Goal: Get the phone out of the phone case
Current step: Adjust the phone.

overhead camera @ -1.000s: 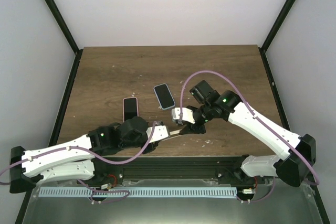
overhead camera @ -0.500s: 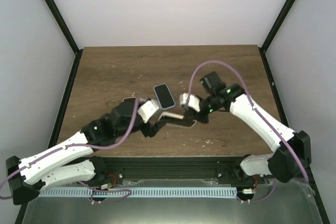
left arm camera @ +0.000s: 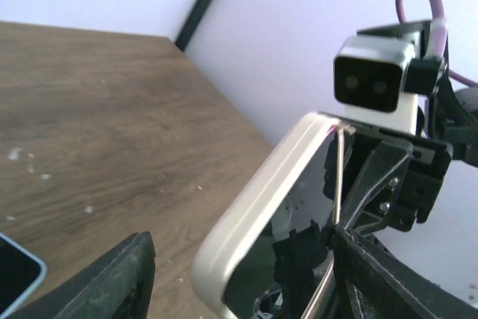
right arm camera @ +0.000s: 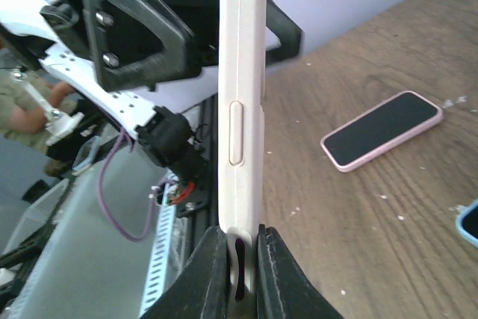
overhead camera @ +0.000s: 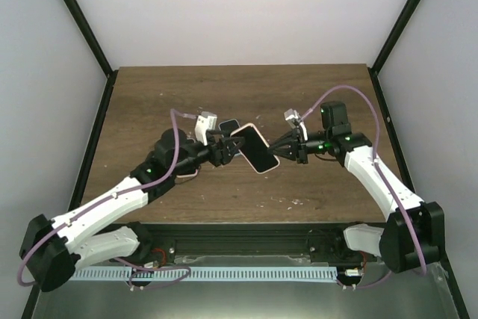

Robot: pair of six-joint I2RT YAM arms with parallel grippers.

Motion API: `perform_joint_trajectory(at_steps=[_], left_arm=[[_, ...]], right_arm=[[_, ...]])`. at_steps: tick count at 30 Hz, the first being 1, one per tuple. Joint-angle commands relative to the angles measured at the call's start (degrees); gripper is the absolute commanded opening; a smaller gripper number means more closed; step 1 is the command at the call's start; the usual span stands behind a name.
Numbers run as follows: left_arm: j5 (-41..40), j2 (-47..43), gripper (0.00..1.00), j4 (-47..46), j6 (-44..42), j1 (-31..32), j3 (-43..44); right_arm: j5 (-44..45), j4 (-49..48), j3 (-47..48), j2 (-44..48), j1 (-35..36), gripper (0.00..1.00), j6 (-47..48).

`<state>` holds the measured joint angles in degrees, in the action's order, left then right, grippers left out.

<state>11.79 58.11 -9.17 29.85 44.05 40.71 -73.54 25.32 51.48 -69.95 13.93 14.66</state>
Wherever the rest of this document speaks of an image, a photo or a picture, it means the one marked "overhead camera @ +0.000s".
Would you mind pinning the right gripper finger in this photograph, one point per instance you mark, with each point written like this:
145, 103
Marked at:
290, 153
286, 141

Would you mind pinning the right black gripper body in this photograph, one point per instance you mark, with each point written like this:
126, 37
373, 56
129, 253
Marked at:
302, 149

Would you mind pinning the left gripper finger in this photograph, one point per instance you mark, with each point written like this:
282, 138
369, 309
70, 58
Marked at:
234, 142
230, 152

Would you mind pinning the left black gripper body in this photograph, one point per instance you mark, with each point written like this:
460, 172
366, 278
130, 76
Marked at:
216, 158

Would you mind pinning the phone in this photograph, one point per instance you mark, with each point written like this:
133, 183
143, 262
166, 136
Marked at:
229, 125
187, 174
255, 149

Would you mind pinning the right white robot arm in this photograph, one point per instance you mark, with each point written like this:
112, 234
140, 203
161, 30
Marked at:
413, 234

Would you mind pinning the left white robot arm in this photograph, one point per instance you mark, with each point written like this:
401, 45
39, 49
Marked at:
54, 249

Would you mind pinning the phone in blue case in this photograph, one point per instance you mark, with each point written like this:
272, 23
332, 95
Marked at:
229, 125

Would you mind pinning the phone in pink case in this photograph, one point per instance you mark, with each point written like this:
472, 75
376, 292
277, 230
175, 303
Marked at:
187, 174

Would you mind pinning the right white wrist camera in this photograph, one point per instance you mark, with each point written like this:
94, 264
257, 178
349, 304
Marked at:
296, 122

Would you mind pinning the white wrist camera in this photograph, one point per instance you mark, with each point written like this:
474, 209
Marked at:
205, 122
296, 122

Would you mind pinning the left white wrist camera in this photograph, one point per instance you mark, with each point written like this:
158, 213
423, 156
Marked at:
205, 122

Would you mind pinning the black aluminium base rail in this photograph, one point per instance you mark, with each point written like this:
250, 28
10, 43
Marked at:
317, 242

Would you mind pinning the left black table edge rail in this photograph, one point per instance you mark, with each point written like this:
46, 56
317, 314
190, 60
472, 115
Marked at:
84, 172

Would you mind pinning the light blue slotted cable duct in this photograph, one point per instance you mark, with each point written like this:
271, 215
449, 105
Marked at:
210, 274

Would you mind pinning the right black frame post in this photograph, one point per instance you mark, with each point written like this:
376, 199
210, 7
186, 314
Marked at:
397, 30

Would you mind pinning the black frame post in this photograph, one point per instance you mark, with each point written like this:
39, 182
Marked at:
397, 30
87, 32

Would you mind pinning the left black frame post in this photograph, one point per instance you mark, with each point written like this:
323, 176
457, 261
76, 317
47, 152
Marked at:
87, 32

